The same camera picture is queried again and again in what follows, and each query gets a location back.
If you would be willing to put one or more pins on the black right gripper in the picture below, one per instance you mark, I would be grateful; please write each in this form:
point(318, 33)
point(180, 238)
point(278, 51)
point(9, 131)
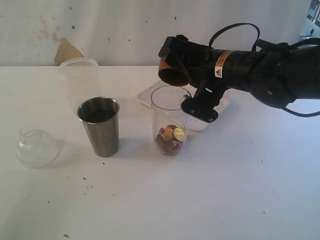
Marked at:
point(194, 63)

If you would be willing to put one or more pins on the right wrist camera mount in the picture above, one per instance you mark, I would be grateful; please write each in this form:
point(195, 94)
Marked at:
point(200, 107)

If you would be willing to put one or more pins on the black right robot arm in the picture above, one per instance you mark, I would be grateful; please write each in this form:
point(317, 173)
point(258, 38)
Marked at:
point(277, 75)

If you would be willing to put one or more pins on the brown wooden cup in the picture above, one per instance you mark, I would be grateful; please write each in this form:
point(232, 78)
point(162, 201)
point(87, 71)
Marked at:
point(174, 76)

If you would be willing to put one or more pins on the translucent plastic container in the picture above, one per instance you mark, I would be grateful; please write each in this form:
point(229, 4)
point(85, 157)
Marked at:
point(80, 77)

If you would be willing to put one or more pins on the copper coins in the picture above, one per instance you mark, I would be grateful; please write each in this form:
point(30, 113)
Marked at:
point(166, 141)

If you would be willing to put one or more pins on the clear dome lid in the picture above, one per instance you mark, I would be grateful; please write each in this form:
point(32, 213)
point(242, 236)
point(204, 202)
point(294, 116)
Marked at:
point(35, 148)

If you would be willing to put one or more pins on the clear drinking glass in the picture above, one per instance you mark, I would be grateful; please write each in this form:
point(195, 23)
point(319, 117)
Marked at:
point(166, 109)

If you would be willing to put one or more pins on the stainless steel cup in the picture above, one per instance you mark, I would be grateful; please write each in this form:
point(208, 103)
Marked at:
point(99, 116)

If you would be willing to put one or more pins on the gold coin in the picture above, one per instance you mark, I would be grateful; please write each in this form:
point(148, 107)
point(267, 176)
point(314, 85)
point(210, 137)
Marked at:
point(179, 134)

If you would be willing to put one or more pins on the white rectangular tray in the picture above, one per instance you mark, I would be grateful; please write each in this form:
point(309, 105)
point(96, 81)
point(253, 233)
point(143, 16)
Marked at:
point(195, 124)

